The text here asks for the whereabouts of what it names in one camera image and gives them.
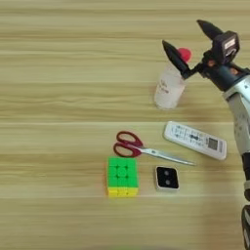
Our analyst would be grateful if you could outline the red-handled scissors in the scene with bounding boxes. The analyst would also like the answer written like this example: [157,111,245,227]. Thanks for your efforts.
[112,130,197,167]

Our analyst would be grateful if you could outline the small black box white label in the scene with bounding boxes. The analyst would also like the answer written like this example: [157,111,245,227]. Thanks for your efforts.
[212,30,241,65]

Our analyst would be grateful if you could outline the clear bottle red cap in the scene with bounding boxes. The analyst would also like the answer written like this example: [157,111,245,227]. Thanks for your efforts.
[153,47,193,110]

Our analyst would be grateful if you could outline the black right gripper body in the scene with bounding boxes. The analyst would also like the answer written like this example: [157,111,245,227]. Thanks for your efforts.
[182,48,250,93]

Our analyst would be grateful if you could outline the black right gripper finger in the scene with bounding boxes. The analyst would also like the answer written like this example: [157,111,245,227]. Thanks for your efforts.
[195,19,225,42]
[161,39,193,77]

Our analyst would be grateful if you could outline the colourful puzzle cube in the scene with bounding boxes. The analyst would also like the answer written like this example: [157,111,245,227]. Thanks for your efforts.
[106,156,140,198]

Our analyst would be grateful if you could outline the white remote control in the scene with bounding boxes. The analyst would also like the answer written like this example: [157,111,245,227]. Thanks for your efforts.
[162,120,229,161]

